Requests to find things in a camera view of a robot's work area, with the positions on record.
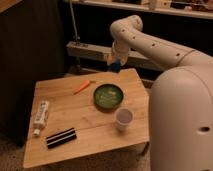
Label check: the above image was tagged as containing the green ceramic bowl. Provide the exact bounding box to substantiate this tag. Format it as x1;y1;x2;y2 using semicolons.
93;84;124;110

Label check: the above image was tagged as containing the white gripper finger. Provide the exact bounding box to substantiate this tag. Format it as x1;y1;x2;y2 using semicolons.
106;54;115;65
120;58;128;66

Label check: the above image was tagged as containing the grey metal beam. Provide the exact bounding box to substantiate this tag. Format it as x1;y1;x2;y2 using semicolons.
66;41;162;71

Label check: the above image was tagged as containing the wooden table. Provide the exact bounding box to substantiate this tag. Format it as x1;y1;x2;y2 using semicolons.
23;69;149;168

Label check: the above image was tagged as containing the white toothpaste tube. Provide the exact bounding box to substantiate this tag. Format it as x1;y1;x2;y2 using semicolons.
33;101;50;137

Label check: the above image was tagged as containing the black white striped box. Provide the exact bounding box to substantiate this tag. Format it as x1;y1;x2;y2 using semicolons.
46;128;77;149

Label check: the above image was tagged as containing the orange carrot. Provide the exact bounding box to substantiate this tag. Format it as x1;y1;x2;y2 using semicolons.
73;80;96;94

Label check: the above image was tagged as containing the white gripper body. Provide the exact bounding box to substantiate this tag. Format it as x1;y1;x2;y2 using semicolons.
111;41;130;62

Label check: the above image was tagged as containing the metal pole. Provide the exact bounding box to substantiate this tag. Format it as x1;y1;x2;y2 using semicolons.
69;0;81;46

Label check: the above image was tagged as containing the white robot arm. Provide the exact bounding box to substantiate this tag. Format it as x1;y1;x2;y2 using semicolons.
107;15;213;171

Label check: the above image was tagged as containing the wooden shelf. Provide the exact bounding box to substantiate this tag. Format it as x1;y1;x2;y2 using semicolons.
63;0;213;20

